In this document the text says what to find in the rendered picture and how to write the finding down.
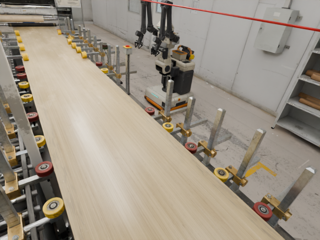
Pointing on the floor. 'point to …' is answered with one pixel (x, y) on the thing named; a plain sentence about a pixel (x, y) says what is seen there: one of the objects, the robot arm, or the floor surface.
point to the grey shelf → (312, 88)
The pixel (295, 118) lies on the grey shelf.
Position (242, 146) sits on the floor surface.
